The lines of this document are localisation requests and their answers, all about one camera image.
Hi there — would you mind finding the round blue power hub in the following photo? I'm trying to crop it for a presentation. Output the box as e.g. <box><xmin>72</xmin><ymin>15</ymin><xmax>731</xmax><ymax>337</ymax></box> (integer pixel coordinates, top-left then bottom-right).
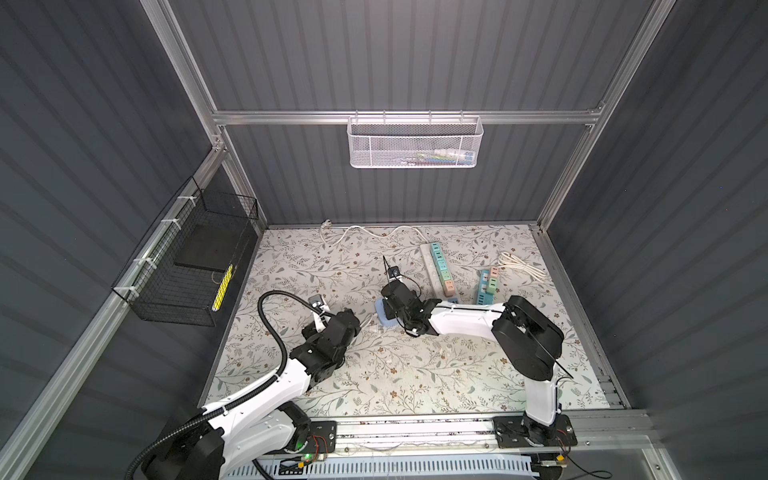
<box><xmin>374</xmin><ymin>298</ymin><xmax>399</xmax><ymax>328</ymax></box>

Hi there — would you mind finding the long white power strip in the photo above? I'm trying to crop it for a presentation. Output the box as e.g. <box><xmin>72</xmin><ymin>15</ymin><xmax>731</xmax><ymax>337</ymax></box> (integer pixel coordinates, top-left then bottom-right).
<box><xmin>420</xmin><ymin>242</ymin><xmax>461</xmax><ymax>303</ymax></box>

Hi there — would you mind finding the teal small power strip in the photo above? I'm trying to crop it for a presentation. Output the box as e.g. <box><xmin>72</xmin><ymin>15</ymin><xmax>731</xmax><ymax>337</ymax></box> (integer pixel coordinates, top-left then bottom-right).
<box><xmin>476</xmin><ymin>269</ymin><xmax>499</xmax><ymax>305</ymax></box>

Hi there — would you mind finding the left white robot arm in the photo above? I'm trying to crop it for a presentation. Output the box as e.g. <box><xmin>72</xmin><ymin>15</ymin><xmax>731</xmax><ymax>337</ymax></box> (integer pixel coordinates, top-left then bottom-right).
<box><xmin>141</xmin><ymin>309</ymin><xmax>361</xmax><ymax>479</ymax></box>

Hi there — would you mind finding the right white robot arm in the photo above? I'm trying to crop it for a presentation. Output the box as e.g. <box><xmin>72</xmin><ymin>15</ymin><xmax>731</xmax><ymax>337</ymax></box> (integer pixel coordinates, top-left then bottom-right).
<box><xmin>381</xmin><ymin>280</ymin><xmax>564</xmax><ymax>428</ymax></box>

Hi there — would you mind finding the floral patterned table mat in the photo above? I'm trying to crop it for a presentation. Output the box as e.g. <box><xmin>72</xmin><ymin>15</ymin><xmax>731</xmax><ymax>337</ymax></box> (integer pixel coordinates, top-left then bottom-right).
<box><xmin>203</xmin><ymin>225</ymin><xmax>609</xmax><ymax>417</ymax></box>

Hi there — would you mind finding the yellow marker pen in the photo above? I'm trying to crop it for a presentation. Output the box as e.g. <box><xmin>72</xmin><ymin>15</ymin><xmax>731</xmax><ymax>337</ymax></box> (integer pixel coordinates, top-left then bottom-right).
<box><xmin>211</xmin><ymin>264</ymin><xmax>235</xmax><ymax>312</ymax></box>

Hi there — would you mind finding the black foam pad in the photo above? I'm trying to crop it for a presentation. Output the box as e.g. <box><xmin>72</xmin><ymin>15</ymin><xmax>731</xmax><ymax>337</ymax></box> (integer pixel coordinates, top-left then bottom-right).
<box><xmin>174</xmin><ymin>224</ymin><xmax>240</xmax><ymax>273</ymax></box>

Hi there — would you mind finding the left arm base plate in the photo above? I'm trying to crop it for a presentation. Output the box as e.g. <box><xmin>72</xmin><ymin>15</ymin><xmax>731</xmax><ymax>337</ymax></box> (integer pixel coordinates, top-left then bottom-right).
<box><xmin>267</xmin><ymin>420</ymin><xmax>338</xmax><ymax>455</ymax></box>

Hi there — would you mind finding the black corrugated cable conduit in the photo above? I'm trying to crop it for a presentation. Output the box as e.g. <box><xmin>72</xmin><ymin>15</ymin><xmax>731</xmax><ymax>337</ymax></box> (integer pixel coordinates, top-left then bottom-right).
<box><xmin>122</xmin><ymin>290</ymin><xmax>325</xmax><ymax>480</ymax></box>

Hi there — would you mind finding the coiled white cable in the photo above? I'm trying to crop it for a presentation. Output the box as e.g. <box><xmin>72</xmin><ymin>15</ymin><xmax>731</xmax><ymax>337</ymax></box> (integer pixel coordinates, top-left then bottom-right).
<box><xmin>496</xmin><ymin>251</ymin><xmax>548</xmax><ymax>283</ymax></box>

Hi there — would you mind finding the white wire mesh basket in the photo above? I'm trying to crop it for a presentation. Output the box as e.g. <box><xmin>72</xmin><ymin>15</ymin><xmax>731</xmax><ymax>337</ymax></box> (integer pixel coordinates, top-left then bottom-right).
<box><xmin>346</xmin><ymin>113</ymin><xmax>484</xmax><ymax>169</ymax></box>

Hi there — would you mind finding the black wire basket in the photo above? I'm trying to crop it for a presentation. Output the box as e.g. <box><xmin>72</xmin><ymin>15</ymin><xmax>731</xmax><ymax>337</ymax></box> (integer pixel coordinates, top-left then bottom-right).
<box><xmin>113</xmin><ymin>181</ymin><xmax>259</xmax><ymax>327</ymax></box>

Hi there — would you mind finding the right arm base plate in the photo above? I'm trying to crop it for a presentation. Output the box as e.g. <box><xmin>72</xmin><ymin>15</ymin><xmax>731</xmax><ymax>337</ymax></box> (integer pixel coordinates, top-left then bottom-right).
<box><xmin>491</xmin><ymin>413</ymin><xmax>578</xmax><ymax>448</ymax></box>

